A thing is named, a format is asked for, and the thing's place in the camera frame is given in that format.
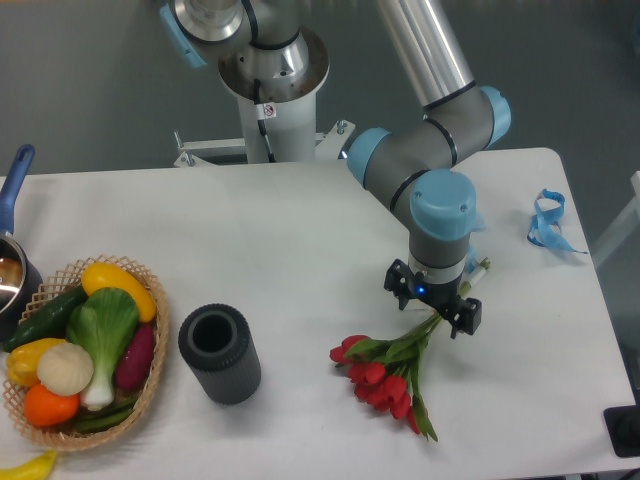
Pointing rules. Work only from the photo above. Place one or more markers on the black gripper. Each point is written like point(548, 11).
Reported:
point(464, 315)

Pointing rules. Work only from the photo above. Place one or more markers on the red tulip bouquet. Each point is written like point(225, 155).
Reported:
point(386, 373)

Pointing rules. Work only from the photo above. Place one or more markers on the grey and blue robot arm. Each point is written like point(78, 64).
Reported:
point(413, 175)

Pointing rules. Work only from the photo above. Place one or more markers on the blue ribbon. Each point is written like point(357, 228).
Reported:
point(544, 228)

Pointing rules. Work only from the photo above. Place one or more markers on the dark grey ribbed vase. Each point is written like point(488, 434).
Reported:
point(216, 343)

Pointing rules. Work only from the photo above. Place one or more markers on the black device at table edge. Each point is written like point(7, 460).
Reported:
point(623, 429)

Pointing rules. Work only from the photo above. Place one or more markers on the purple sweet potato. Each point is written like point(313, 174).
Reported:
point(134, 366)

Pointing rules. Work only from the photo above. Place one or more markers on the green bok choy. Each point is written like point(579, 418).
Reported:
point(103, 326)

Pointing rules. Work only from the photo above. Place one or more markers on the green beans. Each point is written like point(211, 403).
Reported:
point(102, 420)

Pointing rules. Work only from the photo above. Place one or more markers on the white garlic bulb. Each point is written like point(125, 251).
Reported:
point(65, 369)

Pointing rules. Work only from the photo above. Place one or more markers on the green cucumber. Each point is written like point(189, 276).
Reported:
point(49, 321)

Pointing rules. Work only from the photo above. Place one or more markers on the woven wicker basket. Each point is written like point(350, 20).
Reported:
point(65, 437)

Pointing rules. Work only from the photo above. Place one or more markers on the orange fruit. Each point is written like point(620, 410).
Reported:
point(43, 408)

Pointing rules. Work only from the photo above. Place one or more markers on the yellow bell pepper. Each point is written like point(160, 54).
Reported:
point(23, 361)

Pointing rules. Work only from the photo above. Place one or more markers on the yellow banana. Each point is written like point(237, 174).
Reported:
point(38, 468)

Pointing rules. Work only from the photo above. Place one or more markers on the white frame at right edge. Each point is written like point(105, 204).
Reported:
point(619, 229)

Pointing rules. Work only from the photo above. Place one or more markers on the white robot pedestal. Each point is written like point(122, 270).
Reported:
point(276, 93)

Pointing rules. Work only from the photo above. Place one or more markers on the blue handled saucepan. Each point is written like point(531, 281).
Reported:
point(19, 277)

